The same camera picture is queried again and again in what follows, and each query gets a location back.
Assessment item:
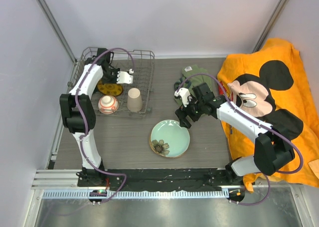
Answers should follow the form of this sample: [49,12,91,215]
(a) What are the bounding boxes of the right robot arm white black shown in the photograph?
[174,83,295,185]

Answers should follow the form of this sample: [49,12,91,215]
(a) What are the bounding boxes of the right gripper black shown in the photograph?
[175,93,204,129]

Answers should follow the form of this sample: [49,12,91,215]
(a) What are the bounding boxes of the green flower plate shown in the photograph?
[149,120,190,146]

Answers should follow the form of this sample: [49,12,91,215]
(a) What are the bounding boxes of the beige tumbler cup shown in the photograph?
[127,88,143,112]

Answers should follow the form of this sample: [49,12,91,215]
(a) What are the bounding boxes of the grey wire dish rack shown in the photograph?
[67,47,155,118]

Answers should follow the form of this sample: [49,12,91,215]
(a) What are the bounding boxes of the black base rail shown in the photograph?
[76,168,236,192]

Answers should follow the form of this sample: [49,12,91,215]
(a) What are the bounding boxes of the cream bird plate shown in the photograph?
[150,140,188,159]

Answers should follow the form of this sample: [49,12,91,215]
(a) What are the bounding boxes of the white slotted cable duct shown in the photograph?
[42,189,229,200]

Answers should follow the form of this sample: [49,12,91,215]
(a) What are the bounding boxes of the orange Mickey Mouse towel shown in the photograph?
[217,38,319,187]

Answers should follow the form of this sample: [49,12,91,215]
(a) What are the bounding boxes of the yellow patterned small plate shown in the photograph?
[97,80,124,96]

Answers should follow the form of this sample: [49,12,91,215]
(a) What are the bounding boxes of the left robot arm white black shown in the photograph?
[59,48,121,187]

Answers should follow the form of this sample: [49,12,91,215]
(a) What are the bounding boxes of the white orange patterned bowl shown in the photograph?
[98,95,119,115]

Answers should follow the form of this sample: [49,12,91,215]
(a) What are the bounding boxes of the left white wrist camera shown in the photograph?
[116,69,134,84]

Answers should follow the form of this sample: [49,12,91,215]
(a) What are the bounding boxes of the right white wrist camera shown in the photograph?
[174,88,195,107]

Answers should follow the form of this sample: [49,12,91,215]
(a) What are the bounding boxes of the green shirt with blue trim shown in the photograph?
[173,65,213,96]

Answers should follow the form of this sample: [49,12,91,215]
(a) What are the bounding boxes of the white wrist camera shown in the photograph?
[174,88,195,107]
[116,69,134,84]

